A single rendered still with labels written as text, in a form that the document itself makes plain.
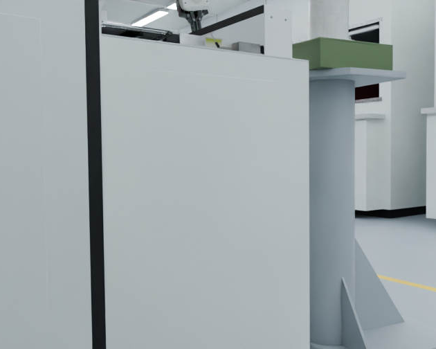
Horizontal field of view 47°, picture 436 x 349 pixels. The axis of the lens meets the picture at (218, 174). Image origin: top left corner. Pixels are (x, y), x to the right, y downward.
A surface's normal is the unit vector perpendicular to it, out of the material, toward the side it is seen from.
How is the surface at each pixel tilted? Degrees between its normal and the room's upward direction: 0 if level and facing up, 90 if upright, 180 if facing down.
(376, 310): 90
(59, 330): 90
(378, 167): 90
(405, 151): 90
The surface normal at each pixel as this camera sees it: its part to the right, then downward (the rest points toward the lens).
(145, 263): 0.57, 0.03
